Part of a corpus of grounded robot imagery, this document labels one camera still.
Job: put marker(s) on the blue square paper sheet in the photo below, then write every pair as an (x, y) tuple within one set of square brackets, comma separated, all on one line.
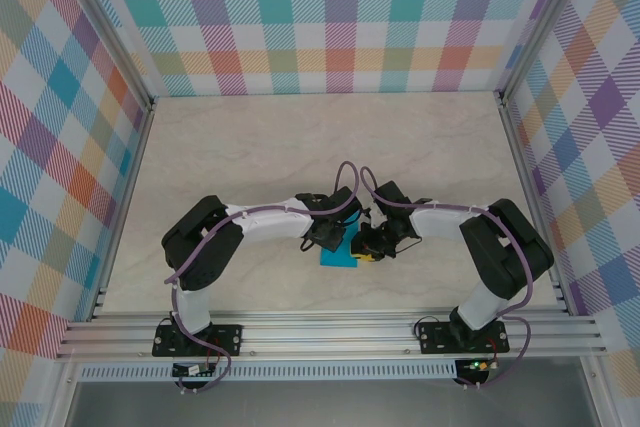
[(332, 259)]

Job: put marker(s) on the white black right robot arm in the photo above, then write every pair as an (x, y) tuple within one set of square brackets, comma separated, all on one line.
[(440, 226)]

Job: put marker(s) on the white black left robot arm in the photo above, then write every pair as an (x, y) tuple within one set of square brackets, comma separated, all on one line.
[(270, 224)]

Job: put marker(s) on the grey metal lower panel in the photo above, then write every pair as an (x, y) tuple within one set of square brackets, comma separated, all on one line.
[(325, 404)]

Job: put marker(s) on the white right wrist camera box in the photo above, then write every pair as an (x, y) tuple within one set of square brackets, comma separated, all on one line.
[(372, 213)]

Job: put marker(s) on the aluminium mounting rail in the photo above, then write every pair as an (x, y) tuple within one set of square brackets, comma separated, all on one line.
[(325, 334)]

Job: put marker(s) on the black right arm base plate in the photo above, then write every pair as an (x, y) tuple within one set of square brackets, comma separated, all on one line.
[(432, 337)]

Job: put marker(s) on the aluminium side rail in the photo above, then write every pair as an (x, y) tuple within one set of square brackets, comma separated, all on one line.
[(125, 197), (532, 197)]

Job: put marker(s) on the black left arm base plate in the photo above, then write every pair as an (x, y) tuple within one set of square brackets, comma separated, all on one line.
[(227, 337)]

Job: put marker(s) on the aluminium corner post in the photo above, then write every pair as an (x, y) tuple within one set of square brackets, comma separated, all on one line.
[(107, 32), (542, 27)]

